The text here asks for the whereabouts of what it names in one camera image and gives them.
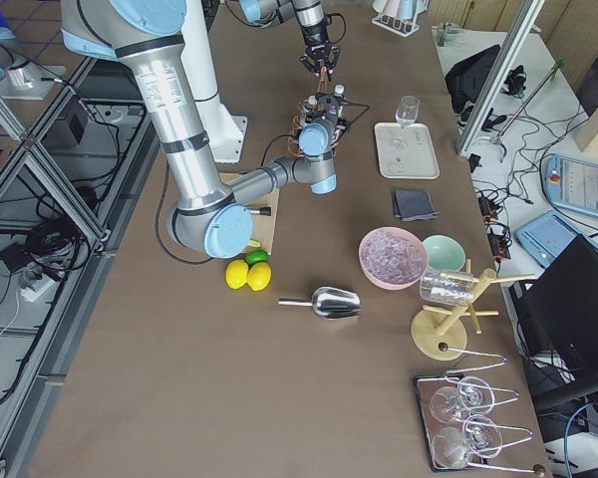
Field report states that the blue cup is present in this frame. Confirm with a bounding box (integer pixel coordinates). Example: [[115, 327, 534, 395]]
[[397, 0, 418, 20]]

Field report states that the blue teach pendant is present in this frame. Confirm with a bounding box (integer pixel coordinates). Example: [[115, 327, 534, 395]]
[[515, 211, 584, 269], [543, 155, 598, 218]]

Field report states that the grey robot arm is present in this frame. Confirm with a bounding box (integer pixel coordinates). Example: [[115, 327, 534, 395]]
[[61, 1, 344, 259], [239, 0, 340, 81]]

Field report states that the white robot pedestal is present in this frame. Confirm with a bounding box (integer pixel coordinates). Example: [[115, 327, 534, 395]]
[[181, 0, 248, 164]]

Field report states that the wine glass rack tray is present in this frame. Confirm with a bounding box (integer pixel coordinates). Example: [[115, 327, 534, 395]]
[[411, 348, 547, 474]]

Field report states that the copper wire bottle basket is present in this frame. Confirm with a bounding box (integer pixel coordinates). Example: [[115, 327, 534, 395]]
[[287, 67, 351, 157]]

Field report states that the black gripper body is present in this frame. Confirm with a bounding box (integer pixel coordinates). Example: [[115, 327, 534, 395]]
[[300, 43, 341, 75], [312, 93, 349, 134]]

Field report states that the wooden glass tree stand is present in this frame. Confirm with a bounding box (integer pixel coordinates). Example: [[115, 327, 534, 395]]
[[411, 269, 536, 361]]

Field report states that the tea bottle white cap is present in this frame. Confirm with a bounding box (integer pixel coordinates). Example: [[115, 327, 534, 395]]
[[299, 96, 317, 126]]

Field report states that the green lime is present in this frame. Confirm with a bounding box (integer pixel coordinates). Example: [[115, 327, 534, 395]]
[[244, 249, 269, 266]]

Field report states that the clear wine glass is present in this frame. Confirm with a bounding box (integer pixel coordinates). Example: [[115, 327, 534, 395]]
[[393, 96, 420, 148]]

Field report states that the yellow lemon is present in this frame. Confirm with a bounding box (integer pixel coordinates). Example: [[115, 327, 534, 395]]
[[224, 259, 249, 290], [246, 262, 272, 292]]

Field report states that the glass jar on stand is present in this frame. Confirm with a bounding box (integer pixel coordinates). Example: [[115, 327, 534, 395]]
[[419, 268, 478, 306]]

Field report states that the black monitor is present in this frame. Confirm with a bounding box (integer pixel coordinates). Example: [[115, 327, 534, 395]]
[[519, 236, 598, 370]]

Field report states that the pink cup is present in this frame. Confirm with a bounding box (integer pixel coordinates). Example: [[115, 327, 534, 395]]
[[382, 0, 400, 18]]

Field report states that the green bowl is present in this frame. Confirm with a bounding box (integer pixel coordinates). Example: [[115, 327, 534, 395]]
[[423, 235, 466, 271]]

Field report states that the cream rabbit tray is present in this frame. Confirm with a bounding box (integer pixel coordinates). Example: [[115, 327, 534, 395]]
[[374, 122, 440, 179]]

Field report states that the metal ice scoop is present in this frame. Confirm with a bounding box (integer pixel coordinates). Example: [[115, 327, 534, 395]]
[[277, 286, 362, 320]]

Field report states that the grey folded cloth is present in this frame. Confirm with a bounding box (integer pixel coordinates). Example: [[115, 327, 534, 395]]
[[393, 189, 439, 222]]

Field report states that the white cup rack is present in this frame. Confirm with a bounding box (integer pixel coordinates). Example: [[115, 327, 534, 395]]
[[372, 0, 429, 38]]

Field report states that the aluminium frame post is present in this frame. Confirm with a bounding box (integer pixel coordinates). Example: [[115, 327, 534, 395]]
[[456, 0, 544, 159]]

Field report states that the pink ice bowl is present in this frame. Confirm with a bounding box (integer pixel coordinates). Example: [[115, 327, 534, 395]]
[[358, 227, 428, 291]]

